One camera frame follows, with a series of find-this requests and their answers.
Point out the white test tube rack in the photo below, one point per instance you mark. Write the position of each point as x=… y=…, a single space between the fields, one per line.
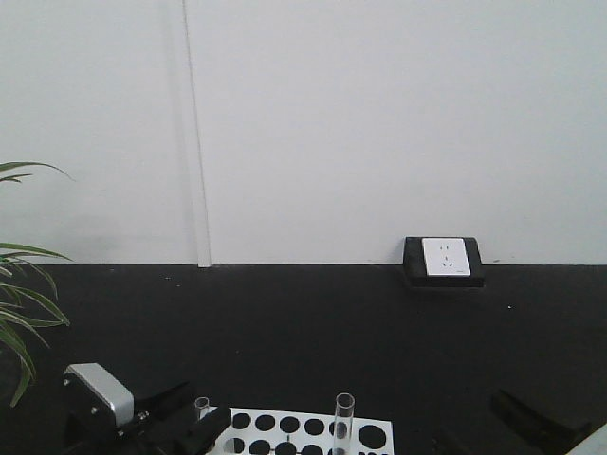
x=265 y=431

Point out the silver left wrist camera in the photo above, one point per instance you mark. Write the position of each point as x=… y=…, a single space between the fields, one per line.
x=96 y=397

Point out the white wall trim strip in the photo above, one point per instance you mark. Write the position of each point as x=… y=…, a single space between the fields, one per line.
x=197 y=181

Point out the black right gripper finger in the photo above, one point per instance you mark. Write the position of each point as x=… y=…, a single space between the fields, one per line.
x=447 y=442
x=532 y=425

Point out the white socket on black base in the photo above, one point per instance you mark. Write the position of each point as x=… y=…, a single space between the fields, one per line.
x=443 y=262

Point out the short glass test tube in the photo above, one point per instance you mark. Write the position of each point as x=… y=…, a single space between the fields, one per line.
x=201 y=407

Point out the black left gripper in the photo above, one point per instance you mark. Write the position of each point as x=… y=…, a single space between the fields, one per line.
x=163 y=423

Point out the tall glass test tube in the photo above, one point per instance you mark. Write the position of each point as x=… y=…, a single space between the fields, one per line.
x=343 y=419

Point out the green spider plant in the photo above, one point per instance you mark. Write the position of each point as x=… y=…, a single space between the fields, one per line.
x=15 y=260

